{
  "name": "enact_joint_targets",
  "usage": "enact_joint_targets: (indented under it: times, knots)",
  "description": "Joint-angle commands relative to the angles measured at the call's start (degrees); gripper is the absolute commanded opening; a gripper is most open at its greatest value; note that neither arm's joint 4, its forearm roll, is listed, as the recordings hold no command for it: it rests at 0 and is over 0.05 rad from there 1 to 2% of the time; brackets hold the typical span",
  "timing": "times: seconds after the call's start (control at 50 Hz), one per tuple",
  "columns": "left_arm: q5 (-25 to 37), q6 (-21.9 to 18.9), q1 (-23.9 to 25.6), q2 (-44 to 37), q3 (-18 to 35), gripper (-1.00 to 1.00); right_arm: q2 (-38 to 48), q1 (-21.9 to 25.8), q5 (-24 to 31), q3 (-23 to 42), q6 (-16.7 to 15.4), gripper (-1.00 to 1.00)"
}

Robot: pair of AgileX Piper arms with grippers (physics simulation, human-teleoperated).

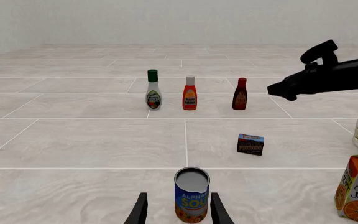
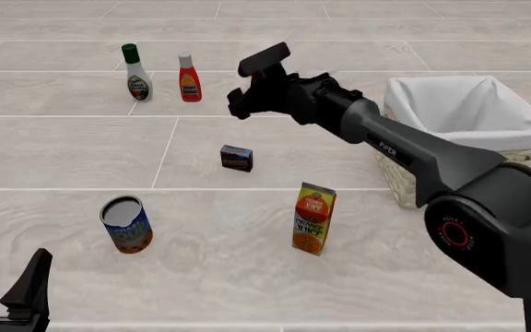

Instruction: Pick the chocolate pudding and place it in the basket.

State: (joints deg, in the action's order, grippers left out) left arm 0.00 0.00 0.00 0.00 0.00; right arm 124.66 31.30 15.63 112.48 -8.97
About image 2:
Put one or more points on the right flat plate on stalk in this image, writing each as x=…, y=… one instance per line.
x=263, y=59

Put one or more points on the grey and black right robot arm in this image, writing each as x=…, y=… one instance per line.
x=436, y=155

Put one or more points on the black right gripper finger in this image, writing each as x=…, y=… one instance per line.
x=239, y=111
x=235, y=95

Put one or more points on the blue soup can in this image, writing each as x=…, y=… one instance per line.
x=127, y=226

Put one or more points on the white dressing bottle green cap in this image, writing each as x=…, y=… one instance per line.
x=137, y=79

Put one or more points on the chocolate pudding box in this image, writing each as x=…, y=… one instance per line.
x=237, y=159

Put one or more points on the orange juice carton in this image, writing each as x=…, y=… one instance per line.
x=312, y=221

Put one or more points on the red sauce bottle grey cap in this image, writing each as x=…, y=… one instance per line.
x=189, y=83

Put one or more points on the white cloth basket liner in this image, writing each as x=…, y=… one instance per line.
x=473, y=110

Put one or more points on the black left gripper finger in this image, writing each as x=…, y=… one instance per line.
x=30, y=283

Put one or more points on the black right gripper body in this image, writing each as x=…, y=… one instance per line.
x=272, y=93

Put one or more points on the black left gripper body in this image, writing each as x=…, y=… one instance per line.
x=7, y=323

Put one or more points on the woven wicker basket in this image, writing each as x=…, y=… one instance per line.
x=397, y=180

